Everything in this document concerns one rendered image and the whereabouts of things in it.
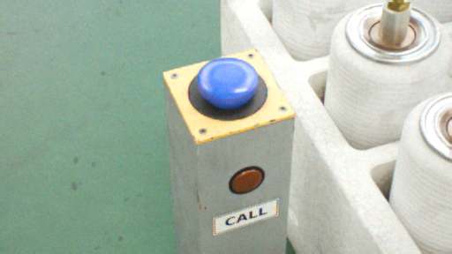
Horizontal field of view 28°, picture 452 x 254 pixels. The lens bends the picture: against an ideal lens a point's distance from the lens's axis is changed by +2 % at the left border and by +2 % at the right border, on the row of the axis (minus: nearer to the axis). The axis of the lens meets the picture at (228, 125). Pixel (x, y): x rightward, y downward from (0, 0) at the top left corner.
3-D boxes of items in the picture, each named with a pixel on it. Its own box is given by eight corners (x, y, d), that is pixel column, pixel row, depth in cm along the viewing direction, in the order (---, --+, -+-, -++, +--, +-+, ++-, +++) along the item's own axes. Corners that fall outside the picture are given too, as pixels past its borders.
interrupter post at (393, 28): (375, 27, 74) (380, -5, 72) (405, 27, 74) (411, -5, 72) (377, 47, 73) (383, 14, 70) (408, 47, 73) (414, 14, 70)
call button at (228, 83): (267, 109, 59) (267, 86, 58) (210, 124, 58) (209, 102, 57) (244, 70, 62) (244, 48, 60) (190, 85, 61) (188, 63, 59)
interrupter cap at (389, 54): (342, 7, 76) (342, 0, 76) (433, 8, 76) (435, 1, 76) (346, 68, 71) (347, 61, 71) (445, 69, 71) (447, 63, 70)
